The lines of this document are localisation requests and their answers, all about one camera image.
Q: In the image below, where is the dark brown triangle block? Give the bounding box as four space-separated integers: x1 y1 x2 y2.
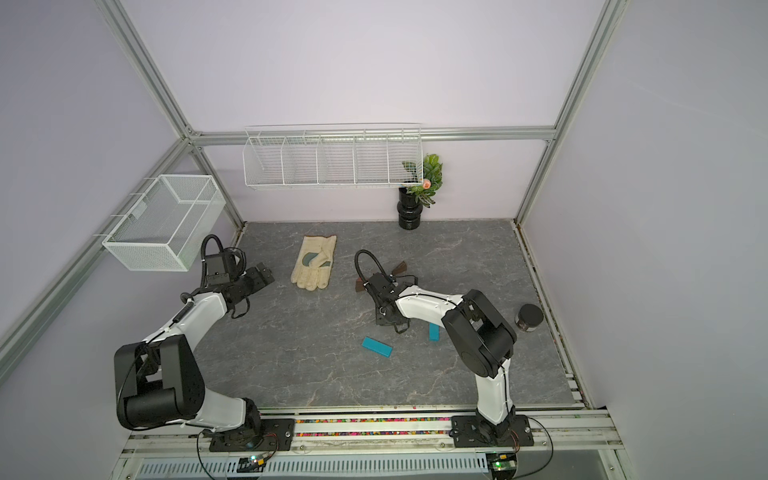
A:
391 261 407 275

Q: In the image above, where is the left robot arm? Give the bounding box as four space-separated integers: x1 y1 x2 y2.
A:
114 249 274 437

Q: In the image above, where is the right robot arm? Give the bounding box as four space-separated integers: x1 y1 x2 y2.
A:
356 273 517 438

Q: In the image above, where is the long teal block lying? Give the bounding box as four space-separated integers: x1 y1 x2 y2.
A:
362 337 393 358

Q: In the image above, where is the short teal block upright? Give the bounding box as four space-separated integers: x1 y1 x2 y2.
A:
429 324 441 342

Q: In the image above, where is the beige work glove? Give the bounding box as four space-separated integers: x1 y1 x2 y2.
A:
291 235 337 291

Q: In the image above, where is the black vase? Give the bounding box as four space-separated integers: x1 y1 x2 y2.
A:
397 187 423 230

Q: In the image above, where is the green artificial plant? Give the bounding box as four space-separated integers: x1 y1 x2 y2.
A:
402 154 443 208

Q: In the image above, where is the small dark round jar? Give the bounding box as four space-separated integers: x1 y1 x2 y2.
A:
515 303 545 332

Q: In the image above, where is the small black controller board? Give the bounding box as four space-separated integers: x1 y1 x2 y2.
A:
236 456 267 474

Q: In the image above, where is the green circuit board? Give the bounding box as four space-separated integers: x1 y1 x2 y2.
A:
486 453 518 480

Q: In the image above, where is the small white wire basket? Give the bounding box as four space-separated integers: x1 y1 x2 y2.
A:
102 174 226 272

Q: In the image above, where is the long white wire shelf basket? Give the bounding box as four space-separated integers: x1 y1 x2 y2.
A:
242 123 424 190

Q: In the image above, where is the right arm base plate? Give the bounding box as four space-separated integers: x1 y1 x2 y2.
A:
449 413 534 448

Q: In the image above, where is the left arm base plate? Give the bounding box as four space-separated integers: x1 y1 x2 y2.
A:
209 418 296 453

